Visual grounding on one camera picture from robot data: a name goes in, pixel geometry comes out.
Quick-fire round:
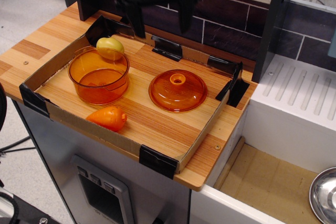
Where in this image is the cardboard fence with black tape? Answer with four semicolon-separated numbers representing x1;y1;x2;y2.
19;16;255;190

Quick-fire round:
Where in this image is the white toy sink unit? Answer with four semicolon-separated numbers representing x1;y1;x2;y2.
190;56;335;223

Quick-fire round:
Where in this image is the orange toy carrot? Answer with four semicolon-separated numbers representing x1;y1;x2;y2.
86;106;128;132

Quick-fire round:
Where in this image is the orange transparent pot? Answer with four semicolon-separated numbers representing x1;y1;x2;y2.
68;46;130;104

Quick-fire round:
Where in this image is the silver toy dishwasher front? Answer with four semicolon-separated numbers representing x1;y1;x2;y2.
15;102;191;223

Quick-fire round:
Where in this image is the yellow toy potato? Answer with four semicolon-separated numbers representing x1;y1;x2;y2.
96;37;124;61

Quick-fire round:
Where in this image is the silver metal bowl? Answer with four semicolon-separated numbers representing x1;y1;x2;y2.
309;167;335;223

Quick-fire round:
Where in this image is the orange transparent pot lid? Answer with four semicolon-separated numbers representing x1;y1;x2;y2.
149;69;208;112

